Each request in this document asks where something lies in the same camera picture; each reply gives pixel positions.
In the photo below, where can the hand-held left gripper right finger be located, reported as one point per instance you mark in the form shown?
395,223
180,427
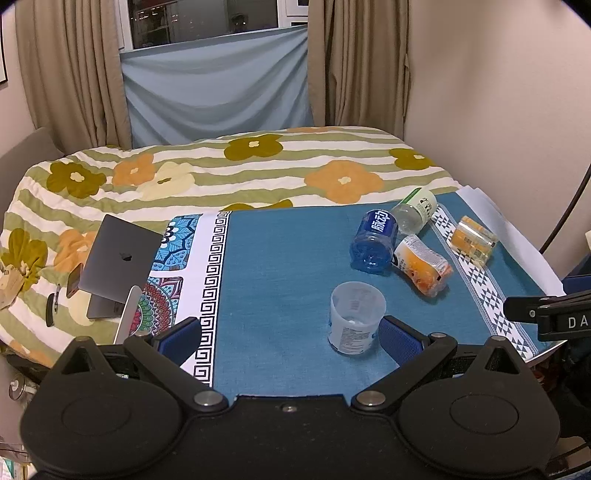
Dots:
398,339

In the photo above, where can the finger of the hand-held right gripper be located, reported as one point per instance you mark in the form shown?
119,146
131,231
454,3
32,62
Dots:
521,308

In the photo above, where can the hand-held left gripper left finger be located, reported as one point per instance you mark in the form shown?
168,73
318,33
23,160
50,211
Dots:
181,336

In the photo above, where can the translucent plastic cup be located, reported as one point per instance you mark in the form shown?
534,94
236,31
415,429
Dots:
356,318

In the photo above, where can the dark blue box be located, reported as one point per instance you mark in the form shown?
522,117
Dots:
577,284

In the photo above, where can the silver laptop stand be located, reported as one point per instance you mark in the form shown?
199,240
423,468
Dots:
128,314

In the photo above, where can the white sheet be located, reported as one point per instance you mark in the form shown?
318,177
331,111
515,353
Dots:
517,240

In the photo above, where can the orange juice bottle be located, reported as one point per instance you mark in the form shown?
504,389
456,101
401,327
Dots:
422,265

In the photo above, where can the colourful mandala mat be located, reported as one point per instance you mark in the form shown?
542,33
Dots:
173,258

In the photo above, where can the yellow drink bottle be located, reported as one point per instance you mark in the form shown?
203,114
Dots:
474,239

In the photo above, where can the grey laptop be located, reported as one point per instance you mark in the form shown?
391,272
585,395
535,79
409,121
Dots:
121,261

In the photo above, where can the blue plastic bottle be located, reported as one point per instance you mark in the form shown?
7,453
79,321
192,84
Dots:
375,240

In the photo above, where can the teal tablecloth with patterned border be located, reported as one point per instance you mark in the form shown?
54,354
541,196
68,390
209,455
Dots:
281,277

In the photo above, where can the phone with orange case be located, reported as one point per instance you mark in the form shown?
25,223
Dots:
75,281

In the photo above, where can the pen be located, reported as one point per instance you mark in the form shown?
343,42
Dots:
57,299

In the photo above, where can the clear bottle with green label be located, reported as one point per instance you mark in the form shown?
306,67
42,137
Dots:
414,210

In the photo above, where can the small black object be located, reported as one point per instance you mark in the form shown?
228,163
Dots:
50,310

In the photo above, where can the wooden tags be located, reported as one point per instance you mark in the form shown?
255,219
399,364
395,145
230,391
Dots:
10,286

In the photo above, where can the floral striped blanket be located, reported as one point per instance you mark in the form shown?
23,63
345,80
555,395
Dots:
258,166

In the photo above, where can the grey upholstered headboard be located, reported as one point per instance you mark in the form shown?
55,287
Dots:
27,161

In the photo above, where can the light blue hanging cloth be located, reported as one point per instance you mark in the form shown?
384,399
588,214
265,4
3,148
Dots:
217,83

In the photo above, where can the beige curtain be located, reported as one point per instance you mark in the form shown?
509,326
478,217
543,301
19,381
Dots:
358,64
69,69

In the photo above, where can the window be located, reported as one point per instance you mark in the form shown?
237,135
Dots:
203,21

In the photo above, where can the framed wall picture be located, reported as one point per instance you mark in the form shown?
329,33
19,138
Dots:
2,41

